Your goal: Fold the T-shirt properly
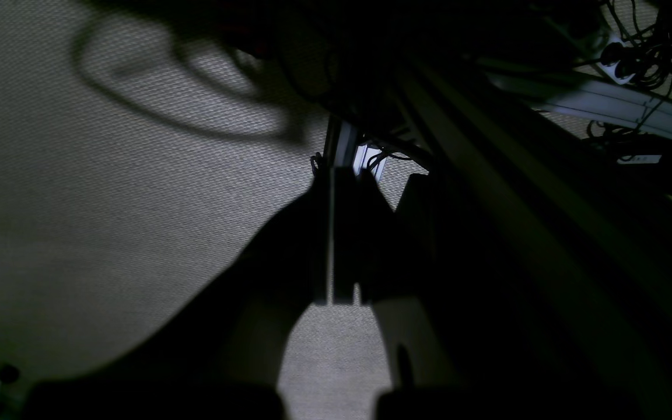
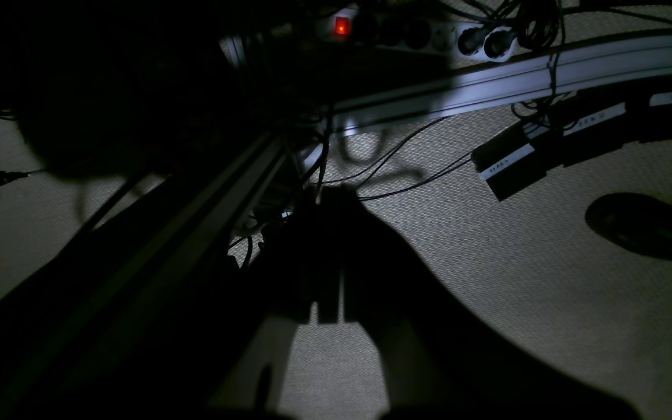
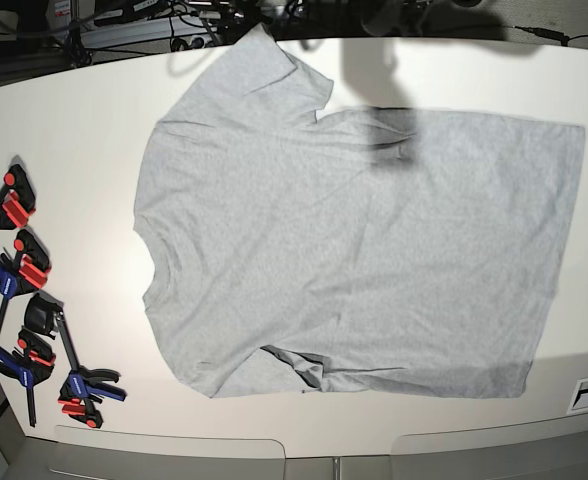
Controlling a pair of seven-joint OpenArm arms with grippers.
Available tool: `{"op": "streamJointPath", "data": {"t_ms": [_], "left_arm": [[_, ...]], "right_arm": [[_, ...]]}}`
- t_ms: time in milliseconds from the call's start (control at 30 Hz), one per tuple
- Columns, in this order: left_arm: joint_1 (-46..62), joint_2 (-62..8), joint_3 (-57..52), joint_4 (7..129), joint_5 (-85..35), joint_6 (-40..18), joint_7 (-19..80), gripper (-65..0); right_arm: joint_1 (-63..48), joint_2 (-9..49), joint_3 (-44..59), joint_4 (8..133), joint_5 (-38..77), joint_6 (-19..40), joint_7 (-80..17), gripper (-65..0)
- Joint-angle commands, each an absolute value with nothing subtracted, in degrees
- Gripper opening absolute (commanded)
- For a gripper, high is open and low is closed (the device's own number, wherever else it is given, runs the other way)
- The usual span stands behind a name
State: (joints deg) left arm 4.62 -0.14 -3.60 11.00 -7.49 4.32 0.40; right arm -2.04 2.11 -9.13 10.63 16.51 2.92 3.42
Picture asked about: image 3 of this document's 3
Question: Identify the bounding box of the black cable with plug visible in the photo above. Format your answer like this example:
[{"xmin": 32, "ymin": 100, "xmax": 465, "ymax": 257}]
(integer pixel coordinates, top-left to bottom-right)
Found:
[{"xmin": 514, "ymin": 24, "xmax": 588, "ymax": 49}]

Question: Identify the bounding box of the aluminium rail with cables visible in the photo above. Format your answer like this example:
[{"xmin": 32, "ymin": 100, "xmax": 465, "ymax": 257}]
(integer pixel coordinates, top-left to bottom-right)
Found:
[{"xmin": 0, "ymin": 1, "xmax": 260, "ymax": 65}]

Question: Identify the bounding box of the blue red bar clamp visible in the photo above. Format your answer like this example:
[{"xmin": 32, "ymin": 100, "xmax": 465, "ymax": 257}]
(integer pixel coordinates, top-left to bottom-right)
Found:
[
  {"xmin": 0, "ymin": 327, "xmax": 56, "ymax": 427},
  {"xmin": 24, "ymin": 294, "xmax": 127, "ymax": 429},
  {"xmin": 0, "ymin": 228, "xmax": 51, "ymax": 334},
  {"xmin": 0, "ymin": 163, "xmax": 36, "ymax": 230}
]

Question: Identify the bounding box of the grey T-shirt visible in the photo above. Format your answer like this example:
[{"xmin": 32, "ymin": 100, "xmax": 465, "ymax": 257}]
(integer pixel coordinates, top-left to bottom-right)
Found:
[{"xmin": 134, "ymin": 26, "xmax": 585, "ymax": 399}]

